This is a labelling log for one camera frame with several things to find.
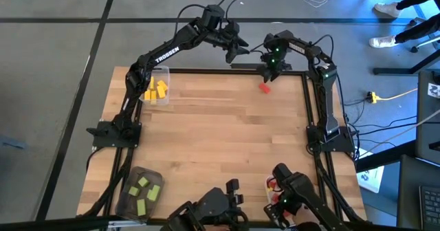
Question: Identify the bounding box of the white plastic bin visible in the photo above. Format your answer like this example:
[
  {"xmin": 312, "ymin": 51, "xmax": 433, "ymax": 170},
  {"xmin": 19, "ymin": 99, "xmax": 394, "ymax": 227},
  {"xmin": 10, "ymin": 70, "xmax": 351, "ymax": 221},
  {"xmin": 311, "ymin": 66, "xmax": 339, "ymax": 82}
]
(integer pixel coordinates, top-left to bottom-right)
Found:
[{"xmin": 264, "ymin": 175, "xmax": 300, "ymax": 229}]

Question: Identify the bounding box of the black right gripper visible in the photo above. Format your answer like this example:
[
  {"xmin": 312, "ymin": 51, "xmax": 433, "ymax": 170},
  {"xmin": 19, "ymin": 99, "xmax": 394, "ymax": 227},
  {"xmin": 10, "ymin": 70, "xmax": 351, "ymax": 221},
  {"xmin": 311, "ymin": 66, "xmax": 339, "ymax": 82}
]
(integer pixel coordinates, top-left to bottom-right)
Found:
[{"xmin": 256, "ymin": 45, "xmax": 293, "ymax": 84}]

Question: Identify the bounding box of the dark desk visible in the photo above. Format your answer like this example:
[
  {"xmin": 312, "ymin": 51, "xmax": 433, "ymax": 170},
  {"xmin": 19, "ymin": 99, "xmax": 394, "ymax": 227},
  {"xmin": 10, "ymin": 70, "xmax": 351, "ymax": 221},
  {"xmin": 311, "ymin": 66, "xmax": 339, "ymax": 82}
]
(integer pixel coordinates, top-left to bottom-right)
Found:
[{"xmin": 396, "ymin": 154, "xmax": 440, "ymax": 231}]

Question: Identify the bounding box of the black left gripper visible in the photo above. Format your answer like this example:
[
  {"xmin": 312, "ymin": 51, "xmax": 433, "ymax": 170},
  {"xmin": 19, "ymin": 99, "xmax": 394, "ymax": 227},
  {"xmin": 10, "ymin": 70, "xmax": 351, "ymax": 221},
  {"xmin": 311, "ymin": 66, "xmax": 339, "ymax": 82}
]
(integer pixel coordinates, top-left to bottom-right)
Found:
[{"xmin": 213, "ymin": 20, "xmax": 251, "ymax": 65}]

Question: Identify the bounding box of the beige floor cable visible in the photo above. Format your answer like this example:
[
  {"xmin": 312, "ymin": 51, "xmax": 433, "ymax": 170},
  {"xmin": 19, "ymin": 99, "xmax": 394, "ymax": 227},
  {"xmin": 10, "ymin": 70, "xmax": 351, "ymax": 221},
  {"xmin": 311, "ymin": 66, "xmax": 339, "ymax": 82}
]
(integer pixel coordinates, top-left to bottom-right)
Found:
[{"xmin": 357, "ymin": 107, "xmax": 440, "ymax": 158}]

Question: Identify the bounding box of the person's white shoe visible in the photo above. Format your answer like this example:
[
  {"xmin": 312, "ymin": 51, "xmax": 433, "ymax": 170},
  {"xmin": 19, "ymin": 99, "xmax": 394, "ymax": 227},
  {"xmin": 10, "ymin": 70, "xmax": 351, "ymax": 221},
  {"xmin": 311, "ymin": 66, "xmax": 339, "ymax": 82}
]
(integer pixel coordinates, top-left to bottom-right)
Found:
[
  {"xmin": 373, "ymin": 2, "xmax": 402, "ymax": 19},
  {"xmin": 368, "ymin": 34, "xmax": 399, "ymax": 49}
]

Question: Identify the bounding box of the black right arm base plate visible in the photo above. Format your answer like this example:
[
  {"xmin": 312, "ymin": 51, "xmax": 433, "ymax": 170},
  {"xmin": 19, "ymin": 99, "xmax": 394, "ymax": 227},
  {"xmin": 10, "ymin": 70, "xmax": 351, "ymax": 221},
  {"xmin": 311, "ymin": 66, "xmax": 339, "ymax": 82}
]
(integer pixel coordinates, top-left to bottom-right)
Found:
[{"xmin": 306, "ymin": 124, "xmax": 355, "ymax": 153}]

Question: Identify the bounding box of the black diagonal bar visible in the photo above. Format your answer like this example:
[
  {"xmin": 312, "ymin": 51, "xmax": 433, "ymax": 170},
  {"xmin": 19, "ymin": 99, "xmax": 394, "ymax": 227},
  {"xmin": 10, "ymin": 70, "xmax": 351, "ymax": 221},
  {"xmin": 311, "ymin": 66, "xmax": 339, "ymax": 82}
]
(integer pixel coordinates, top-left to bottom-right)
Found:
[{"xmin": 355, "ymin": 140, "xmax": 417, "ymax": 173}]

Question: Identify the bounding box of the green rectangular block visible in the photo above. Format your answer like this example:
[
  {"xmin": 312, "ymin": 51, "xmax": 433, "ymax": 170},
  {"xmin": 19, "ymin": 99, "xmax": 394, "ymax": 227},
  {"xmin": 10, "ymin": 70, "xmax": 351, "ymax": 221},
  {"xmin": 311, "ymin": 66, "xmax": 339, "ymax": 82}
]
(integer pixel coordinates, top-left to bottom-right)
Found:
[{"xmin": 136, "ymin": 198, "xmax": 147, "ymax": 217}]

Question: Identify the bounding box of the black keyboard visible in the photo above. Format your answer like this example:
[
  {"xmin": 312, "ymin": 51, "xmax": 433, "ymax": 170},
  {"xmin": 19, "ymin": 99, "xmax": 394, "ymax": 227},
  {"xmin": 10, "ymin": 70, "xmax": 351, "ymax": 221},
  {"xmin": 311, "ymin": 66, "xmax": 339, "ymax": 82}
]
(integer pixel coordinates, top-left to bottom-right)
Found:
[{"xmin": 418, "ymin": 184, "xmax": 440, "ymax": 231}]

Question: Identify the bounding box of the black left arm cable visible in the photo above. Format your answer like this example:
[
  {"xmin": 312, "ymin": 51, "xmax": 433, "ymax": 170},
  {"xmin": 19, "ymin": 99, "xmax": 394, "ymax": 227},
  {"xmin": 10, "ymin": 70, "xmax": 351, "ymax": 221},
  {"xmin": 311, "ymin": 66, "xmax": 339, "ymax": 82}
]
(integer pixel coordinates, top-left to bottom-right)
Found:
[{"xmin": 173, "ymin": 0, "xmax": 252, "ymax": 36}]

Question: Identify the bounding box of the clear plastic bin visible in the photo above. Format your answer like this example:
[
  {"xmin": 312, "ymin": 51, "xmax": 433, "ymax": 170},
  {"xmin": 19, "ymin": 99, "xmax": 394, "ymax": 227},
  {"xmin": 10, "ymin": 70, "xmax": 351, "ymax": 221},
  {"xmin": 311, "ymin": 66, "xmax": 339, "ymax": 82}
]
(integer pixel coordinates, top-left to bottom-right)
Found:
[{"xmin": 138, "ymin": 65, "xmax": 171, "ymax": 107}]

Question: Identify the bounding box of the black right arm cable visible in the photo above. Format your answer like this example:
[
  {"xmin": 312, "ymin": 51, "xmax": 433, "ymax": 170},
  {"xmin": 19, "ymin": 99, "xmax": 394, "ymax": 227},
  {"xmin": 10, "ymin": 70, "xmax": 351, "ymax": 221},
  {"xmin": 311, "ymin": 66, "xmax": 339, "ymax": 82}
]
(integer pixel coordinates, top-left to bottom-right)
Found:
[{"xmin": 311, "ymin": 34, "xmax": 335, "ymax": 67}]

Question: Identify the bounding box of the white printed paper sheet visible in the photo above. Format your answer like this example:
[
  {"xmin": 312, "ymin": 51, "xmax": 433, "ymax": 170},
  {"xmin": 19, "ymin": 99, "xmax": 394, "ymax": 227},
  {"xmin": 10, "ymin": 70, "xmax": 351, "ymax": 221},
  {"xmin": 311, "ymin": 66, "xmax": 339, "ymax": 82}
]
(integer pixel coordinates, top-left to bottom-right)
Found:
[{"xmin": 356, "ymin": 147, "xmax": 386, "ymax": 195}]

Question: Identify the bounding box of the yellow extension cord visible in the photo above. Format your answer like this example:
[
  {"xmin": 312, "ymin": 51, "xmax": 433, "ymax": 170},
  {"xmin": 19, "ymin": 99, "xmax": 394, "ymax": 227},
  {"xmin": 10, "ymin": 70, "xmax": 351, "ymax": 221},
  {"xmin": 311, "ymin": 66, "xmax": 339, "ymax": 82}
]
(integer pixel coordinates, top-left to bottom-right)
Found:
[{"xmin": 366, "ymin": 88, "xmax": 419, "ymax": 104}]

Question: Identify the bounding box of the white marker tag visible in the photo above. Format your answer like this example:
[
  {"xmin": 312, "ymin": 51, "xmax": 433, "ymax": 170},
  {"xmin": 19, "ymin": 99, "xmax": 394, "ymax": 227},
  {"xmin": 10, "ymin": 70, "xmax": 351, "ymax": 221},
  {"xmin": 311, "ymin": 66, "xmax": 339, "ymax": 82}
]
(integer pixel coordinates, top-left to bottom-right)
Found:
[{"xmin": 427, "ymin": 82, "xmax": 440, "ymax": 100}]

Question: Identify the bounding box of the black floor stand base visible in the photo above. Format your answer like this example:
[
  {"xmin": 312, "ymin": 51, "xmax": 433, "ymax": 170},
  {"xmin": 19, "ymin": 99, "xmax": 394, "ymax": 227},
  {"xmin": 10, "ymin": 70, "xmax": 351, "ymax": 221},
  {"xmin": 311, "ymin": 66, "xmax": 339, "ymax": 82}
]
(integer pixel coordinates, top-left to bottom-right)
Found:
[{"xmin": 373, "ymin": 50, "xmax": 440, "ymax": 76}]

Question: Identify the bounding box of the dark translucent plastic bin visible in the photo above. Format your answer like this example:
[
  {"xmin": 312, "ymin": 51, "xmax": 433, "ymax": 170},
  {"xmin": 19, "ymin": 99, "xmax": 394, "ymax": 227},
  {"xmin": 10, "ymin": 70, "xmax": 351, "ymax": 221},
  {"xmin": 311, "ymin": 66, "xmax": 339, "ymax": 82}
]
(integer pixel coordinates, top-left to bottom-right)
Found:
[{"xmin": 115, "ymin": 166, "xmax": 165, "ymax": 223}]

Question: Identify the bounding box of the black aluminium table frame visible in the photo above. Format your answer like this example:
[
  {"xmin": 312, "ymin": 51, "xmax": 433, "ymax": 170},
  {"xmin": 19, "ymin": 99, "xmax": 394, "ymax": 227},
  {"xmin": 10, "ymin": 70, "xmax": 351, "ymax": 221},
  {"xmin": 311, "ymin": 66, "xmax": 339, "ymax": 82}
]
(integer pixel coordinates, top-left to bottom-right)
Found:
[{"xmin": 78, "ymin": 64, "xmax": 367, "ymax": 225}]

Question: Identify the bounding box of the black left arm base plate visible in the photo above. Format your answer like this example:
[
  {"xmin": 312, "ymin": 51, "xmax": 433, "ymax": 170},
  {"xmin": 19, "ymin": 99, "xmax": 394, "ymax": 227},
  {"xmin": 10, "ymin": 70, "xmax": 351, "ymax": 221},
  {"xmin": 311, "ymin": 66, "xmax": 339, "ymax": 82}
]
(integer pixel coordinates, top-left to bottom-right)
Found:
[{"xmin": 85, "ymin": 120, "xmax": 142, "ymax": 149}]

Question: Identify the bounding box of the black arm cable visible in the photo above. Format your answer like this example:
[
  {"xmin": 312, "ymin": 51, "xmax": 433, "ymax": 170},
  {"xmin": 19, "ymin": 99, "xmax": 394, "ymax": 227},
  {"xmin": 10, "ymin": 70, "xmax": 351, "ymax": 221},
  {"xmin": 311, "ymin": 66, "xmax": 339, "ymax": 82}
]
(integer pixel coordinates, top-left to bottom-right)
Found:
[
  {"xmin": 311, "ymin": 34, "xmax": 335, "ymax": 67},
  {"xmin": 173, "ymin": 0, "xmax": 252, "ymax": 36}
]

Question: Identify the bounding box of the office chair base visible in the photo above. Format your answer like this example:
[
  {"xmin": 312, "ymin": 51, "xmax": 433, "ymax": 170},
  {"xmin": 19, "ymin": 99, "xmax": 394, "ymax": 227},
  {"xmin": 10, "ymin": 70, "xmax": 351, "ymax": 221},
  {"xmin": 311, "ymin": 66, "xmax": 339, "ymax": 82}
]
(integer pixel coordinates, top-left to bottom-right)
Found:
[{"xmin": 408, "ymin": 16, "xmax": 440, "ymax": 54}]

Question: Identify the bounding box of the black equipment case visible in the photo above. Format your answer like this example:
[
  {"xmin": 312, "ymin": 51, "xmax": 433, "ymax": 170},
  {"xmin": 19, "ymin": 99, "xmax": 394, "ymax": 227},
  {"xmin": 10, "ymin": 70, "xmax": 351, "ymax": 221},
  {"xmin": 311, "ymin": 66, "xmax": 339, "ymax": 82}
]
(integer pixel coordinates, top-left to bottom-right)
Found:
[{"xmin": 415, "ymin": 69, "xmax": 440, "ymax": 165}]

